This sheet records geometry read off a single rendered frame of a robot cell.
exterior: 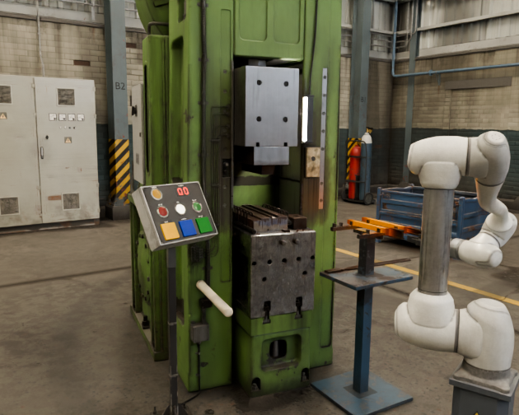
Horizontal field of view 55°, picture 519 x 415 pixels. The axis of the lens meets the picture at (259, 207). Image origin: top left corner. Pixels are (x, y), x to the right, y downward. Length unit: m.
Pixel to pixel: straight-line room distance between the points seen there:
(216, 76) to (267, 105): 0.30
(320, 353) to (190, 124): 1.60
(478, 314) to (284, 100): 1.42
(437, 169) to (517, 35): 9.02
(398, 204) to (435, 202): 4.67
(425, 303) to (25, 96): 6.40
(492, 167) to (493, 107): 8.87
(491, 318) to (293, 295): 1.20
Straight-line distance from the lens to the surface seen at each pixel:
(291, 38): 2.88
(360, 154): 10.07
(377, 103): 11.82
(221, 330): 2.90
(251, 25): 2.79
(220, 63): 2.69
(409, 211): 6.42
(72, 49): 8.35
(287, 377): 2.96
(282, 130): 2.65
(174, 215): 2.30
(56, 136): 7.56
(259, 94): 2.60
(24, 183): 7.52
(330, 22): 3.01
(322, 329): 3.20
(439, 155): 1.80
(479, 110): 10.83
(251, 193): 3.13
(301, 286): 2.78
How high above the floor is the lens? 1.47
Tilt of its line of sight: 9 degrees down
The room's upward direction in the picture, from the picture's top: 1 degrees clockwise
